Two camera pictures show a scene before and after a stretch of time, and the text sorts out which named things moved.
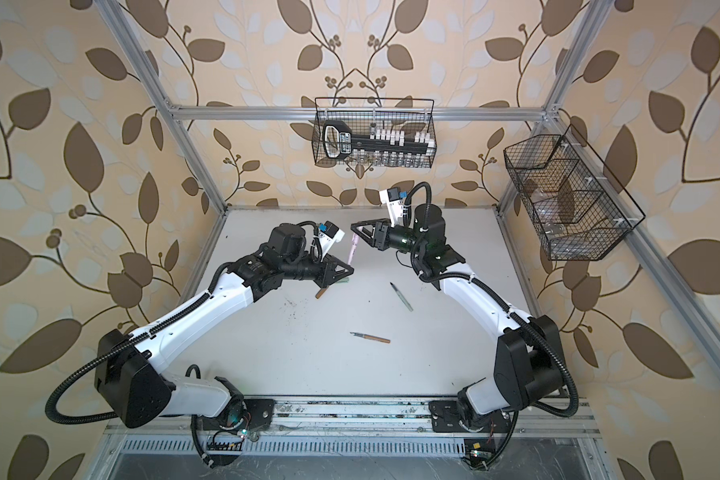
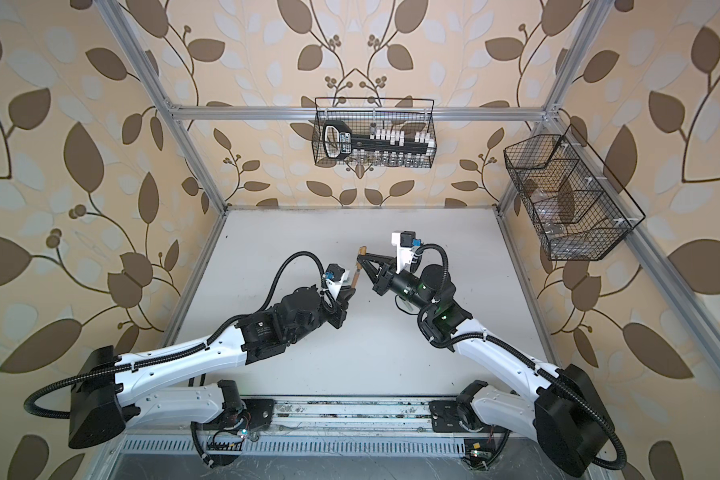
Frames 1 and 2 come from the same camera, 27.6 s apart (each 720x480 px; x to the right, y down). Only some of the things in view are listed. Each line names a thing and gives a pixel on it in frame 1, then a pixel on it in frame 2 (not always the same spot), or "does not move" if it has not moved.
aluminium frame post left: (113, 15) does not move
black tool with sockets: (339, 142) does not move
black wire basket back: (374, 132) does not move
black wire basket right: (579, 211) does not move
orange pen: (361, 335) -> (355, 280)
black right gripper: (381, 235) -> (387, 279)
